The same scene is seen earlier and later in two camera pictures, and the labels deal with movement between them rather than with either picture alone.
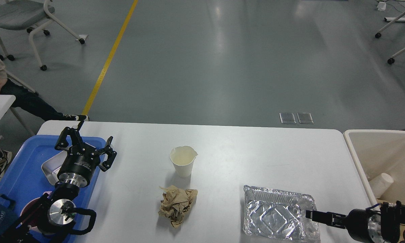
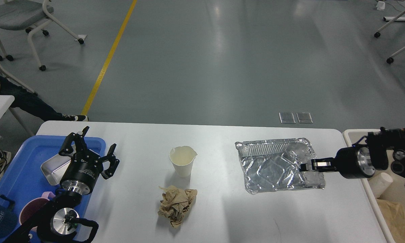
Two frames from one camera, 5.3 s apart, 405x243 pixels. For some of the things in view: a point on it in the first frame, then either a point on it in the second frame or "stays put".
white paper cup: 182,157 stays put
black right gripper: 359,222 -> 354,162
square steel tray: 51,168 stays put
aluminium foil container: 276,215 -> 275,164
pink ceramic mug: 31,213 stays put
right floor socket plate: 305,118 stays put
